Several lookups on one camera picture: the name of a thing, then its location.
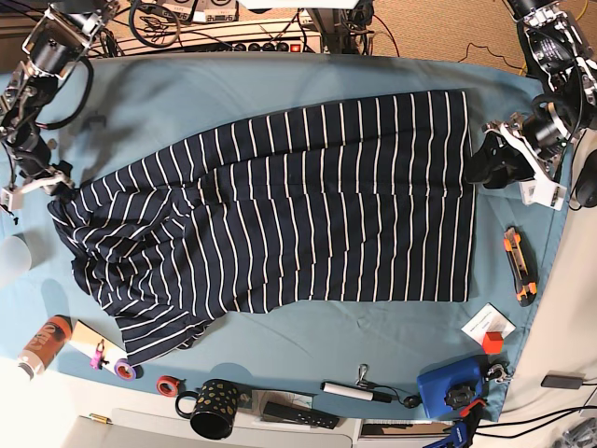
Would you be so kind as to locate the orange drink can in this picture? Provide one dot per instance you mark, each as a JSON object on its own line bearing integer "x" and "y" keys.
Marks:
{"x": 44, "y": 346}

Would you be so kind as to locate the wooden board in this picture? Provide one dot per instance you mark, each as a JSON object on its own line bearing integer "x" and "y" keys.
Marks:
{"x": 84, "y": 339}

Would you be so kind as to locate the white black marker pen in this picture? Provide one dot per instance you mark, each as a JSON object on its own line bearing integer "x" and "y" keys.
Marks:
{"x": 355, "y": 393}

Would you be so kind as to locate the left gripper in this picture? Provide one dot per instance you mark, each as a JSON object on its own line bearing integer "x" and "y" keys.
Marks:
{"x": 547, "y": 131}

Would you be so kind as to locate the black remote control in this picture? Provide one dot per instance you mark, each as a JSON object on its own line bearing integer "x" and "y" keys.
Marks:
{"x": 306, "y": 417}

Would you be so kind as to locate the white paper card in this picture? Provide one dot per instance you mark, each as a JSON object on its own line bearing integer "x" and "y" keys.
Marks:
{"x": 487, "y": 320}

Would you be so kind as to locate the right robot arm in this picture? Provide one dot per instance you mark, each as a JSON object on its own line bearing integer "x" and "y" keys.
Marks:
{"x": 62, "y": 38}

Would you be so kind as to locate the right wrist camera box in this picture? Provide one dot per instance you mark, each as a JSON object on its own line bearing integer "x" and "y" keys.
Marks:
{"x": 11, "y": 199}

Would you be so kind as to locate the pink small clip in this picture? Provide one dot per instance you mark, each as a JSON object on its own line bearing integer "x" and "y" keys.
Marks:
{"x": 97, "y": 361}

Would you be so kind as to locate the teal table cloth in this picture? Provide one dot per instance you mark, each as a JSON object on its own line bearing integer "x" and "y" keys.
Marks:
{"x": 139, "y": 105}

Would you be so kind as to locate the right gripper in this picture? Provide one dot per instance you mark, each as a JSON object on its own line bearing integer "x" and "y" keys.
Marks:
{"x": 31, "y": 161}

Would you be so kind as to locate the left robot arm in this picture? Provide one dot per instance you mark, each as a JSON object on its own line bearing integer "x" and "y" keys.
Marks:
{"x": 558, "y": 55}

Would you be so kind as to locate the orange black utility knife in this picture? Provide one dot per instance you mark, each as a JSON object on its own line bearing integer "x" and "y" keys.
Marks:
{"x": 525, "y": 283}

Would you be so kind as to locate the packaged tool blister pack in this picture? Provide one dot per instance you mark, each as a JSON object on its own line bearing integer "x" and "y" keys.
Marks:
{"x": 527, "y": 190}

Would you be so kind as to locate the blue plastic case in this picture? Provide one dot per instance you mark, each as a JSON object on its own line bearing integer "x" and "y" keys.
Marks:
{"x": 452, "y": 387}

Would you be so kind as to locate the silver carabiner clip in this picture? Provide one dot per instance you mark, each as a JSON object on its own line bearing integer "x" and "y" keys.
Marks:
{"x": 361, "y": 380}

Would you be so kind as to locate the red cube block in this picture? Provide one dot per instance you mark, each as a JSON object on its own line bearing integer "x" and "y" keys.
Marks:
{"x": 492, "y": 342}

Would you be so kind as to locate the navy white striped t-shirt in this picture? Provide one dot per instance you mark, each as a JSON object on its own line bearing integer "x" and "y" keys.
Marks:
{"x": 361, "y": 200}

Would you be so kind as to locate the purple tape roll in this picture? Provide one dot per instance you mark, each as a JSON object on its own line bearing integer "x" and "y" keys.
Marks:
{"x": 125, "y": 371}

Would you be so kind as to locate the black patterned mug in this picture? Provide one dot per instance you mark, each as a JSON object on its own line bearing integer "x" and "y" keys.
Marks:
{"x": 211, "y": 411}

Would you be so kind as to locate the red tape roll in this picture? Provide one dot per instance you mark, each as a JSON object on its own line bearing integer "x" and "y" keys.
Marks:
{"x": 168, "y": 386}

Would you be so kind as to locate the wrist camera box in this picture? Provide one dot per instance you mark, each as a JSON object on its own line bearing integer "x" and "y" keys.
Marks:
{"x": 11, "y": 199}
{"x": 548, "y": 193}

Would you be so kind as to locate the translucent plastic cup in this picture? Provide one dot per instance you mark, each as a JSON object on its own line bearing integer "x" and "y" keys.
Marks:
{"x": 16, "y": 258}

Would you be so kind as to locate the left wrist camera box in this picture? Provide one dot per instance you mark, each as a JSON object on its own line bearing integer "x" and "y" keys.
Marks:
{"x": 548, "y": 193}

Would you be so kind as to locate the blue handled clamp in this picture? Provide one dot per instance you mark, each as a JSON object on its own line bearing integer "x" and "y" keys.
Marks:
{"x": 462, "y": 432}

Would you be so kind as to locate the black power strip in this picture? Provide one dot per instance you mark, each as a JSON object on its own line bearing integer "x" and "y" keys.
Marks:
{"x": 244, "y": 47}

